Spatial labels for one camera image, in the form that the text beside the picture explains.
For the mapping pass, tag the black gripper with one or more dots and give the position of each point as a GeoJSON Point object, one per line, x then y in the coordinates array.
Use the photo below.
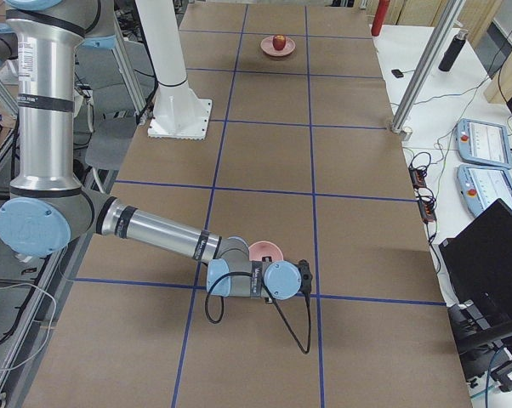
{"type": "Point", "coordinates": [267, 259]}

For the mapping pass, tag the red apple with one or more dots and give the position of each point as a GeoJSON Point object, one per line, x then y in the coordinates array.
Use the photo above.
{"type": "Point", "coordinates": [279, 42]}

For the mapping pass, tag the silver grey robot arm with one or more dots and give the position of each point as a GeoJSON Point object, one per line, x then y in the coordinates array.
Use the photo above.
{"type": "Point", "coordinates": [49, 207]}

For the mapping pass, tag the pink bowl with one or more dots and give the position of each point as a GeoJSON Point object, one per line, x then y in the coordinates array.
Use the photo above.
{"type": "Point", "coordinates": [265, 249]}

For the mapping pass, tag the pink plate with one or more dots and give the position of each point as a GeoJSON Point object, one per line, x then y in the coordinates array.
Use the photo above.
{"type": "Point", "coordinates": [266, 46]}

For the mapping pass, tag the black laptop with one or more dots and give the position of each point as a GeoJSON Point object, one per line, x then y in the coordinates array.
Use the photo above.
{"type": "Point", "coordinates": [479, 258]}

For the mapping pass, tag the blue teach pendant near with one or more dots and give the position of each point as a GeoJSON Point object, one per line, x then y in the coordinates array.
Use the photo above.
{"type": "Point", "coordinates": [481, 186]}

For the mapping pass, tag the blue teach pendant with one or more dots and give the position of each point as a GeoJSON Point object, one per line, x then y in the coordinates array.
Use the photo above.
{"type": "Point", "coordinates": [483, 143]}
{"type": "Point", "coordinates": [481, 186]}

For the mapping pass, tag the small black square device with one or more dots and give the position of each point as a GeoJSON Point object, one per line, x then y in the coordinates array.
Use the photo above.
{"type": "Point", "coordinates": [397, 73]}

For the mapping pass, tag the blue teach pendant far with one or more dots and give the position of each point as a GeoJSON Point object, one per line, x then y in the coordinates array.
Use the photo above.
{"type": "Point", "coordinates": [483, 143]}

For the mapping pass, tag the black water bottle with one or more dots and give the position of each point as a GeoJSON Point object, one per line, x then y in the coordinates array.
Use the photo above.
{"type": "Point", "coordinates": [453, 51]}

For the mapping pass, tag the red fire extinguisher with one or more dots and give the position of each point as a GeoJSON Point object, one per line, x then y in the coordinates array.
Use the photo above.
{"type": "Point", "coordinates": [379, 17]}

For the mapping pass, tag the white camera mast with base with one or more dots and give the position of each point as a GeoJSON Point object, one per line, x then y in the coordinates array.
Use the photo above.
{"type": "Point", "coordinates": [178, 113]}

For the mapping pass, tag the aluminium frame post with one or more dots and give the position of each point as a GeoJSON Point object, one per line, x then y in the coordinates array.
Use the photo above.
{"type": "Point", "coordinates": [433, 47]}

